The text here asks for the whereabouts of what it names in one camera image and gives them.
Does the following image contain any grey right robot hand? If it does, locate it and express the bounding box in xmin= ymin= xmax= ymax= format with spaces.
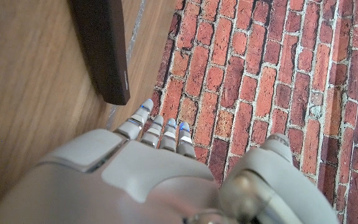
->
xmin=0 ymin=98 xmax=340 ymax=224

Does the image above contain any black stapler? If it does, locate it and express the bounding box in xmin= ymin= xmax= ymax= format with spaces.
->
xmin=67 ymin=0 xmax=131 ymax=106

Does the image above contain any printed red brick backdrop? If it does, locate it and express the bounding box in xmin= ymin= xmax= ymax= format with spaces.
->
xmin=150 ymin=0 xmax=358 ymax=224

